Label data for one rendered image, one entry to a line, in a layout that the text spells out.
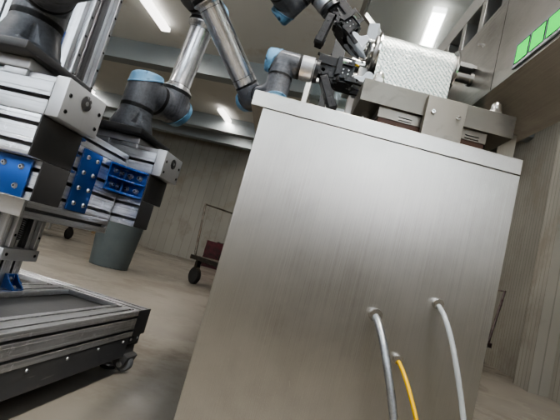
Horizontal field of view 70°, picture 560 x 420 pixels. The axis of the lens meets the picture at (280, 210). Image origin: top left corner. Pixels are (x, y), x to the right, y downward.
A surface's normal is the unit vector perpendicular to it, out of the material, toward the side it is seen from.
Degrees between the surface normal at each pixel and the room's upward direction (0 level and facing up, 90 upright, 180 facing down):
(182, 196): 90
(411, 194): 90
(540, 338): 90
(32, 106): 90
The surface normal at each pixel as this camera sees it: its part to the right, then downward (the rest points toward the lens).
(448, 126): 0.02, -0.13
